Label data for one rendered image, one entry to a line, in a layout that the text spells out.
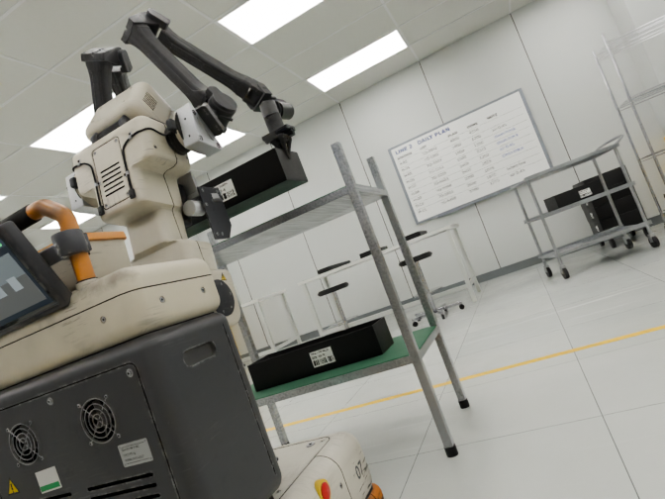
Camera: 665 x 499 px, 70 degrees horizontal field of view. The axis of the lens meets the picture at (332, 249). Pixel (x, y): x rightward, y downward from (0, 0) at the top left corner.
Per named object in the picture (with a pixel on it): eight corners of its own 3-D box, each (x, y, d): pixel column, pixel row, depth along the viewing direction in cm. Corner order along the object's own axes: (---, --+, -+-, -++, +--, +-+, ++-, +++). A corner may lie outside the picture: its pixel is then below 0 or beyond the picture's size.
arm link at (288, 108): (243, 102, 164) (255, 81, 159) (266, 104, 173) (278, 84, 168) (263, 126, 161) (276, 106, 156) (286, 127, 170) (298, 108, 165)
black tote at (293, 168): (155, 243, 172) (144, 214, 173) (186, 239, 188) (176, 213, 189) (287, 179, 151) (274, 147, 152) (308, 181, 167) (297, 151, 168)
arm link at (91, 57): (72, 41, 144) (104, 39, 143) (98, 49, 157) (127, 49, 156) (90, 189, 153) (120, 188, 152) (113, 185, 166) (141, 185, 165)
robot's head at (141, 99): (131, 101, 125) (144, 73, 136) (77, 136, 133) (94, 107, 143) (169, 141, 135) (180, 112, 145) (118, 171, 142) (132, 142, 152)
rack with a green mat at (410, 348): (285, 448, 228) (209, 233, 235) (470, 403, 195) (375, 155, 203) (233, 501, 185) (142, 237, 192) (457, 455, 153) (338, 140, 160)
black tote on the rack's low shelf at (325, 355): (255, 392, 195) (246, 365, 195) (275, 378, 211) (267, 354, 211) (383, 354, 174) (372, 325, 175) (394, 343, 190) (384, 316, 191)
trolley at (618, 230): (545, 277, 456) (507, 181, 463) (639, 244, 446) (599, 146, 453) (565, 279, 403) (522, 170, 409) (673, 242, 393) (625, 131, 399)
